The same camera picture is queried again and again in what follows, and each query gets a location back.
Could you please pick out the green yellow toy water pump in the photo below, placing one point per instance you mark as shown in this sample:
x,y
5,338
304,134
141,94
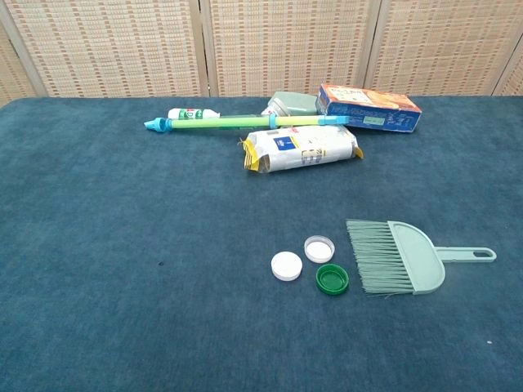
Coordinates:
x,y
229,122

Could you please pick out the pale green plastic container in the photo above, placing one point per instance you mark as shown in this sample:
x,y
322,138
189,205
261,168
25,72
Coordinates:
x,y
296,103

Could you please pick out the white snack packet yellow ends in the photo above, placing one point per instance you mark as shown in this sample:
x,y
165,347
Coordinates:
x,y
302,149

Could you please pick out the green bottle cap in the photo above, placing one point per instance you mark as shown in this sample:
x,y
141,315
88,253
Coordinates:
x,y
332,279

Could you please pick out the woven folding screen panel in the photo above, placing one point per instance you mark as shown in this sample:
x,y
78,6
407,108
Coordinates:
x,y
512,77
286,45
441,45
110,45
12,73

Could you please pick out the clear white lid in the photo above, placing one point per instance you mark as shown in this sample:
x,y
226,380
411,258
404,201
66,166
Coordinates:
x,y
319,249

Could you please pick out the blue orange biscuit box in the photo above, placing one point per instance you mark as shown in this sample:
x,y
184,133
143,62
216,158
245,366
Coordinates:
x,y
369,107

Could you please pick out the white bottle cap top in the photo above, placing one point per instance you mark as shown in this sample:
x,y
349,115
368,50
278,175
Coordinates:
x,y
286,265

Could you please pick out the white green tube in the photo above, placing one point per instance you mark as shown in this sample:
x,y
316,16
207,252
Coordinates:
x,y
192,114

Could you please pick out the blue carpet table cover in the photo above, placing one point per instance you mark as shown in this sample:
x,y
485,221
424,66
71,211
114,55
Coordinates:
x,y
163,245

